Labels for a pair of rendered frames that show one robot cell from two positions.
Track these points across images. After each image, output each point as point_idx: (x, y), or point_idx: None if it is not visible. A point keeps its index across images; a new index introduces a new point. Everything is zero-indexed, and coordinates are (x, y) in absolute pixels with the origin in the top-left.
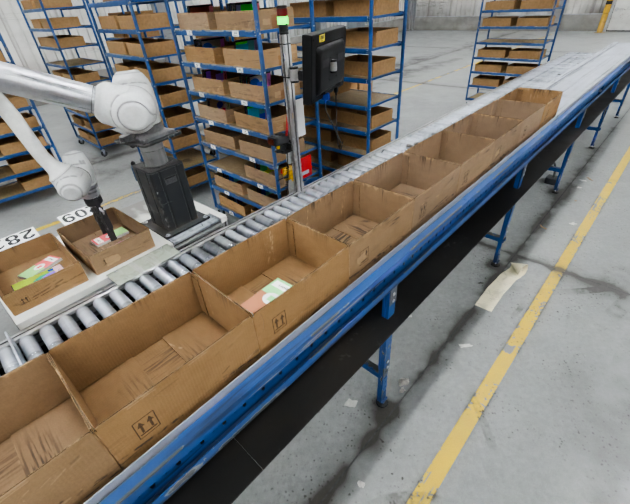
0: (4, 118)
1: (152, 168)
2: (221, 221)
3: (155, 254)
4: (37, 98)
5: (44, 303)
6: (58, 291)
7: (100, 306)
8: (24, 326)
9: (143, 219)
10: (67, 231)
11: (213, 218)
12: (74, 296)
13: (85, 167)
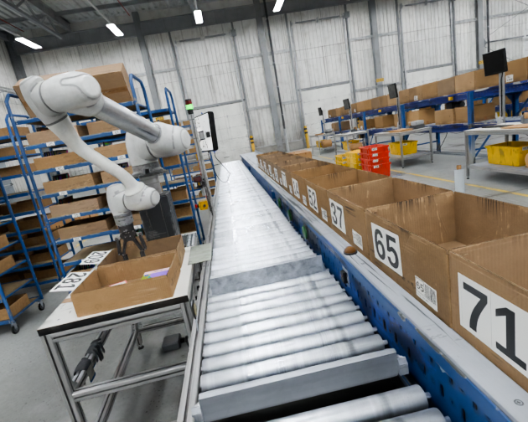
0: (86, 151)
1: (160, 194)
2: (196, 235)
3: (196, 249)
4: (134, 126)
5: (178, 285)
6: (177, 277)
7: (224, 265)
8: (188, 297)
9: None
10: None
11: (190, 234)
12: (190, 276)
13: None
